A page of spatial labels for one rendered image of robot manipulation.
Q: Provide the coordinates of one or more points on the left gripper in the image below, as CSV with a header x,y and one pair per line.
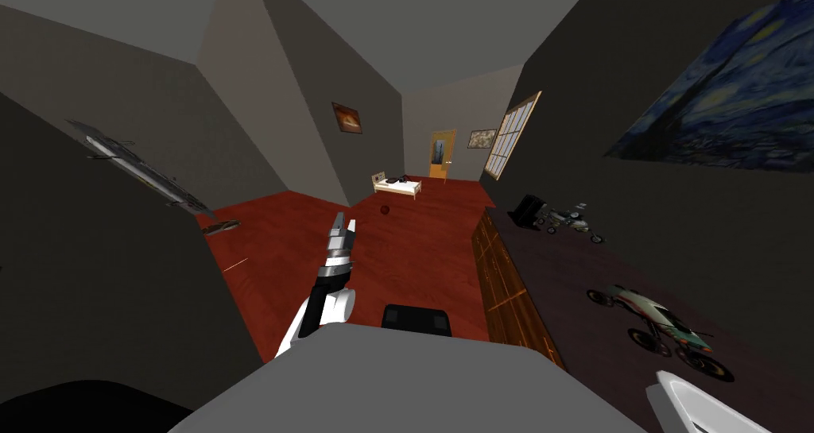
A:
x,y
339,250

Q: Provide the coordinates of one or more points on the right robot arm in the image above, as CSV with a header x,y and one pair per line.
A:
x,y
693,407

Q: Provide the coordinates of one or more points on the pale wooden bed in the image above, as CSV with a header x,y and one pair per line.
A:
x,y
399,186

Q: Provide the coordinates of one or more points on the orange framed picture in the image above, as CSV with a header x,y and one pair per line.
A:
x,y
347,118

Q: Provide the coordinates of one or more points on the orange wooden door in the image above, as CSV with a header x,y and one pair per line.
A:
x,y
449,153

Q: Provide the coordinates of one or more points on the pale framed picture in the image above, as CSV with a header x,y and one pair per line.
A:
x,y
482,139

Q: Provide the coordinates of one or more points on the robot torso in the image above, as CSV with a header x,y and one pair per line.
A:
x,y
407,382

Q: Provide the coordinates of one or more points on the brown wooden sideboard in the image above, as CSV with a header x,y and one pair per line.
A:
x,y
505,293

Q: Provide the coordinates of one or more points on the grey long metal bar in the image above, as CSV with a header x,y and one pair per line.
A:
x,y
143,171

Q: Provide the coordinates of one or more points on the dark grey door leaf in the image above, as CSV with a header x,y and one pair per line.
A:
x,y
95,280

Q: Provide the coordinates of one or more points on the blue night sky painting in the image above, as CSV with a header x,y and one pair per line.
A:
x,y
744,96

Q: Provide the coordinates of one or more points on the window with pale frame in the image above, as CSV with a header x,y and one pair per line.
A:
x,y
512,135

